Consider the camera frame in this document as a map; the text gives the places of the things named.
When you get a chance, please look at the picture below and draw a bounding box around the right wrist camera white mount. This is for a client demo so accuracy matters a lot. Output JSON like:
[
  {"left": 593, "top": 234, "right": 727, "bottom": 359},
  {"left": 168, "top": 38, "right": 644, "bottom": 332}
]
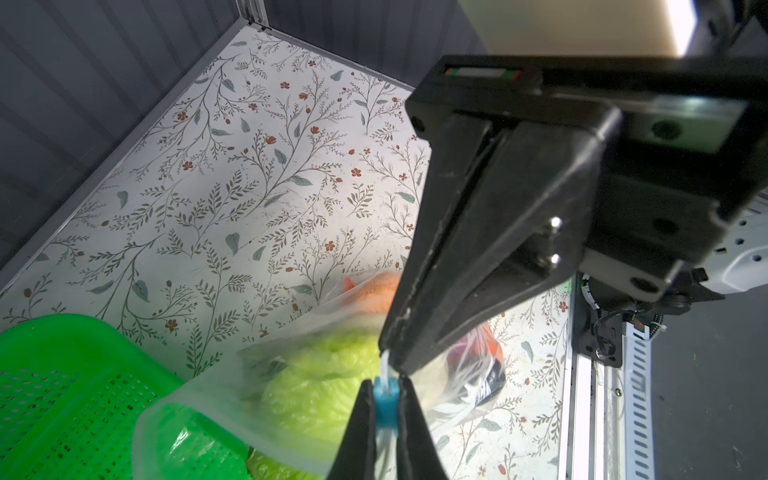
[{"left": 460, "top": 0, "right": 698, "bottom": 58}]

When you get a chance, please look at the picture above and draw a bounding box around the white vented cable duct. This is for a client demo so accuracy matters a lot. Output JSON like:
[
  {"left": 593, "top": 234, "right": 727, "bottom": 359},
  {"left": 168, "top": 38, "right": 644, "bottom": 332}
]
[{"left": 623, "top": 323, "right": 655, "bottom": 480}]

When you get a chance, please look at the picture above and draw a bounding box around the green plastic basket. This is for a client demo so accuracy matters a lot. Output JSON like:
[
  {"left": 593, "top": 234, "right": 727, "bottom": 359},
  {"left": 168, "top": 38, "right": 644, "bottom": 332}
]
[{"left": 0, "top": 313, "right": 253, "bottom": 480}]

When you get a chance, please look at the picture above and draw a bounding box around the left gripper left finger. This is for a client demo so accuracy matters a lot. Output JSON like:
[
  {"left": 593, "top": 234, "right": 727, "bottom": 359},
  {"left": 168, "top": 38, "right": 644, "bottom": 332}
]
[{"left": 326, "top": 380, "right": 377, "bottom": 480}]

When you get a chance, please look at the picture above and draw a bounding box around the red tomato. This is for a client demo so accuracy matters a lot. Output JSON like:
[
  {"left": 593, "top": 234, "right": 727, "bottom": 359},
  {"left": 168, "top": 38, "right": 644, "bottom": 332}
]
[{"left": 476, "top": 322, "right": 505, "bottom": 366}]

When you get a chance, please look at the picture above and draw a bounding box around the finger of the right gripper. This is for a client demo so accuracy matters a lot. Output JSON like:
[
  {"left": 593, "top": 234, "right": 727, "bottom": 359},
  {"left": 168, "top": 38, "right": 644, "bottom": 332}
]
[
  {"left": 379, "top": 114, "right": 509, "bottom": 354},
  {"left": 389, "top": 119, "right": 623, "bottom": 375}
]

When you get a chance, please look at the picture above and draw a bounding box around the clear zip top bag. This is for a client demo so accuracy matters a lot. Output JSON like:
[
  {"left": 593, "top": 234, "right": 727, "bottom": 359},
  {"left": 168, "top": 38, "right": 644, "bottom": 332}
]
[{"left": 132, "top": 271, "right": 506, "bottom": 479}]

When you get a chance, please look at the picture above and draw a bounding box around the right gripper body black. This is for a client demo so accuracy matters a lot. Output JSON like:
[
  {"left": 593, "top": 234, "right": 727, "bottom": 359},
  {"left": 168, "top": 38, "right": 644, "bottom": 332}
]
[{"left": 406, "top": 55, "right": 767, "bottom": 302}]

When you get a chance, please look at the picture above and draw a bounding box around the napa cabbage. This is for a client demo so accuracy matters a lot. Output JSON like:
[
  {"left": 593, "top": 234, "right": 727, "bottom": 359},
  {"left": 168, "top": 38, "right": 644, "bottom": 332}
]
[{"left": 240, "top": 328, "right": 379, "bottom": 479}]

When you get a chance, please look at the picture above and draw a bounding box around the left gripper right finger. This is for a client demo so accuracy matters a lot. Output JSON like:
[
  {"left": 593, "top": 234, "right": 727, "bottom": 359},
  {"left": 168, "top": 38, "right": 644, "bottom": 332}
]
[{"left": 396, "top": 376, "right": 448, "bottom": 480}]

